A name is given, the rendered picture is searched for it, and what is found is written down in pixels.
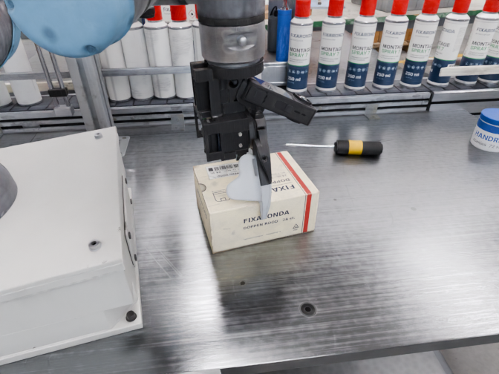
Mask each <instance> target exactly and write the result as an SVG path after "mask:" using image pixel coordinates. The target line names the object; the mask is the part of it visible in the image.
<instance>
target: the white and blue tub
mask: <svg viewBox="0 0 499 374"><path fill-rule="evenodd" d="M470 142H471V144H472V145H473V146H474V147H476V148H479V149H481V150H483V151H488V152H499V108H486V109H483V110H482V111H481V114H480V117H479V119H478V121H477V124H476V127H475V129H474V132H473V134H472V138H471V139H470Z"/></svg>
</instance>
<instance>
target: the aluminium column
mask: <svg viewBox="0 0 499 374"><path fill-rule="evenodd" d="M65 60H66V62H67V66H68V70H69V73H70V75H71V80H72V83H73V86H74V90H75V93H76V97H77V100H78V103H79V107H80V110H81V113H82V118H83V120H84V123H85V128H86V131H87V132H88V131H95V130H99V129H103V128H110V127H114V121H113V117H112V113H111V108H110V105H109V101H108V96H107V93H106V89H105V83H104V80H103V77H102V71H101V68H100V62H99V59H98V55H97V54H95V55H93V56H89V57H85V58H69V57H65Z"/></svg>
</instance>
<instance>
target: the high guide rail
mask: <svg viewBox="0 0 499 374"><path fill-rule="evenodd" d="M101 71H102V76H137V75H156V74H175V73H191V70H190V65H186V66H166V67H147V68H109V69H101ZM60 73H61V75H62V78H63V79H64V78H70V77H71V75H70V73H69V70H61V71H60ZM49 74H50V77H51V79H57V78H56V73H55V71H54V70H50V71H49ZM28 79H45V75H44V72H43V71H31V72H11V73H0V81H9V80H28Z"/></svg>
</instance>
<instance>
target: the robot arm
mask: <svg viewBox="0 0 499 374"><path fill-rule="evenodd" d="M188 4H196V6H197V13H198V26H199V34H200V47H201V55H202V57H203V58H204V60H203V61H196V62H190V63H189V64H190V70H191V76H192V88H193V94H194V101H195V103H193V108H194V115H195V127H196V133H197V138H201V137H203V142H204V153H206V160H207V162H211V161H215V160H221V161H224V160H231V159H234V160H236V161H238V167H239V175H238V177H237V178H235V179H234V180H233V181H232V182H231V183H229V184H228V185H227V187H226V194H227V196H228V197H229V198H230V199H232V200H248V201H258V202H259V203H260V214H261V219H262V220H264V219H266V218H267V214H268V211H269V209H270V205H271V195H272V184H271V183H272V169H271V158H270V149H269V145H268V141H267V123H266V120H265V117H264V114H263V112H264V109H267V110H268V111H272V112H274V113H276V114H279V115H282V116H283V117H286V118H287V119H289V120H291V121H293V122H295V123H298V124H300V123H301V124H304V125H307V126H308V125H309V124H310V122H311V120H312V119H313V117H314V116H315V114H316V112H317V110H316V109H315V108H314V107H313V106H312V105H311V104H312V102H311V101H310V100H309V99H307V98H306V97H305V96H302V95H300V94H297V93H290V92H288V91H286V90H283V89H281V88H279V87H277V86H274V85H272V84H270V83H268V82H265V81H264V80H261V79H259V78H257V77H255V76H257V75H259V74H260V73H262V72H263V70H264V57H263V56H264V54H265V0H0V68H2V67H3V66H4V64H5V63H6V62H7V60H8V59H10V58H11V57H12V56H13V54H14V53H15V52H16V50H17V48H18V46H19V41H20V36H21V32H23V34H24V35H26V37H28V38H29V39H30V40H31V41H32V42H34V43H35V44H37V45H38V46H40V47H42V48H43V49H45V50H47V51H49V52H51V53H54V54H56V55H59V56H64V57H69V58H85V57H89V56H93V55H95V54H98V53H101V52H103V51H104V50H105V49H106V48H107V47H108V46H110V45H112V44H114V43H116V42H118V41H119V40H121V39H122V38H123V37H124V36H125V35H126V34H127V32H128V31H129V30H130V28H131V26H132V25H133V23H135V22H136V21H137V20H138V19H139V18H140V17H141V16H142V15H143V14H144V13H145V12H146V11H147V10H148V9H149V8H150V7H151V6H165V5H188ZM198 118H199V120H200V122H201V124H202V128H201V129H200V130H199V127H198ZM249 148H251V149H252V153H253V155H251V154H247V152H249ZM17 193H18V188H17V185H16V182H15V181H14V179H13V178H12V176H11V174H10V172H9V171H8V170H7V169H6V168H5V167H4V166H3V165H2V164H1V163H0V219H1V218H2V217H3V216H4V215H5V214H6V213H7V212H8V210H9V209H10V207H11V206H12V205H13V203H14V201H15V199H16V196H17Z"/></svg>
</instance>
